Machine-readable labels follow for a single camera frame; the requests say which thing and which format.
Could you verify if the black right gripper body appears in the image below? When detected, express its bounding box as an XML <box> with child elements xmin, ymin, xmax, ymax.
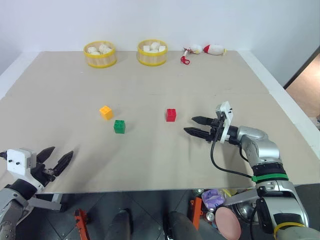
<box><xmin>206</xmin><ymin>116</ymin><xmax>225</xmax><ymax>144</ymax></box>

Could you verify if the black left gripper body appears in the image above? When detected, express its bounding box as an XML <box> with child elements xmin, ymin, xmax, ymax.
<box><xmin>30</xmin><ymin>161</ymin><xmax>57</xmax><ymax>187</ymax></box>

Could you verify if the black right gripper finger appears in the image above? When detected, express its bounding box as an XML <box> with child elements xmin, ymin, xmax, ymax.
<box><xmin>183</xmin><ymin>126</ymin><xmax>210</xmax><ymax>141</ymax></box>
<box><xmin>190</xmin><ymin>115</ymin><xmax>214</xmax><ymax>127</ymax></box>

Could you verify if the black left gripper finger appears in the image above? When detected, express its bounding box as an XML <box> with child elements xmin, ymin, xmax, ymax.
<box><xmin>53</xmin><ymin>150</ymin><xmax>75</xmax><ymax>178</ymax></box>
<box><xmin>35</xmin><ymin>146</ymin><xmax>56</xmax><ymax>165</ymax></box>

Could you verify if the red toy block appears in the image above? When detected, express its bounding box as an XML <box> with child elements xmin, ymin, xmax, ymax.
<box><xmin>165</xmin><ymin>108</ymin><xmax>178</xmax><ymax>123</ymax></box>

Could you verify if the orange black clamp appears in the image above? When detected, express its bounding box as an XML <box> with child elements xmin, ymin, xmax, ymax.
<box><xmin>74</xmin><ymin>208</ymin><xmax>91</xmax><ymax>240</ymax></box>
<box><xmin>188</xmin><ymin>196</ymin><xmax>203</xmax><ymax>231</ymax></box>

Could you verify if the purple plastic item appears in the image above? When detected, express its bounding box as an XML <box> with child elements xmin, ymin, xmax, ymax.
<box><xmin>201</xmin><ymin>188</ymin><xmax>226</xmax><ymax>210</ymax></box>

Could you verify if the yellow toy block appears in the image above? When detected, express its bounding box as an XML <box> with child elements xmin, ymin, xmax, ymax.
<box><xmin>99</xmin><ymin>105</ymin><xmax>114</xmax><ymax>121</ymax></box>

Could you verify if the green toy block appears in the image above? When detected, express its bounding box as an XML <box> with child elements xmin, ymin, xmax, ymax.
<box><xmin>113</xmin><ymin>119</ymin><xmax>127</xmax><ymax>134</ymax></box>

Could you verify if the green zip tie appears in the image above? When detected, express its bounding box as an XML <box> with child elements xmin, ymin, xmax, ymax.
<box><xmin>250</xmin><ymin>173</ymin><xmax>289</xmax><ymax>184</ymax></box>

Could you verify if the white red plush toy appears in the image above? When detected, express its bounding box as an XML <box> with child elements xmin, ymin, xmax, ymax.
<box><xmin>202</xmin><ymin>43</ymin><xmax>228</xmax><ymax>57</ymax></box>

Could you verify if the small white toy red loop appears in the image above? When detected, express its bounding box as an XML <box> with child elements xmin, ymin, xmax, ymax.
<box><xmin>180</xmin><ymin>44</ymin><xmax>203</xmax><ymax>65</ymax></box>

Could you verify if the yellow rimmed steamer basket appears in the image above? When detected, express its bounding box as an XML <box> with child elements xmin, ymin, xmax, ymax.
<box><xmin>136</xmin><ymin>38</ymin><xmax>169</xmax><ymax>67</ymax></box>
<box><xmin>83</xmin><ymin>39</ymin><xmax>118</xmax><ymax>69</ymax></box>

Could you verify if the shiny metal bowl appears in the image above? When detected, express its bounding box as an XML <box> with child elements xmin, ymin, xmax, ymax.
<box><xmin>231</xmin><ymin>199</ymin><xmax>259</xmax><ymax>224</ymax></box>

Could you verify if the dark rounded shape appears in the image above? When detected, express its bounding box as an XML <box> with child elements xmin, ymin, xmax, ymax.
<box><xmin>104</xmin><ymin>208</ymin><xmax>134</xmax><ymax>240</ymax></box>
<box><xmin>163</xmin><ymin>211</ymin><xmax>204</xmax><ymax>240</ymax></box>

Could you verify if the pink round disc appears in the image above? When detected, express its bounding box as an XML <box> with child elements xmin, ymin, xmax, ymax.
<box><xmin>215</xmin><ymin>205</ymin><xmax>242</xmax><ymax>240</ymax></box>

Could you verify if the yellow zip tie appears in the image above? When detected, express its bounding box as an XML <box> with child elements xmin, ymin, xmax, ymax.
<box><xmin>272</xmin><ymin>221</ymin><xmax>307</xmax><ymax>239</ymax></box>

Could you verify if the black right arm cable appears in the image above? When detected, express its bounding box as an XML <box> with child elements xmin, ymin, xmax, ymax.
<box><xmin>210</xmin><ymin>121</ymin><xmax>256</xmax><ymax>180</ymax></box>

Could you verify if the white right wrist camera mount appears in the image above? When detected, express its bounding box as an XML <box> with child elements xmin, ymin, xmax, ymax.
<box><xmin>215</xmin><ymin>101</ymin><xmax>235</xmax><ymax>144</ymax></box>

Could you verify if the dark door frame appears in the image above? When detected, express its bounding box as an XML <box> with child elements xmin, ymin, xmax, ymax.
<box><xmin>283</xmin><ymin>46</ymin><xmax>320</xmax><ymax>89</ymax></box>

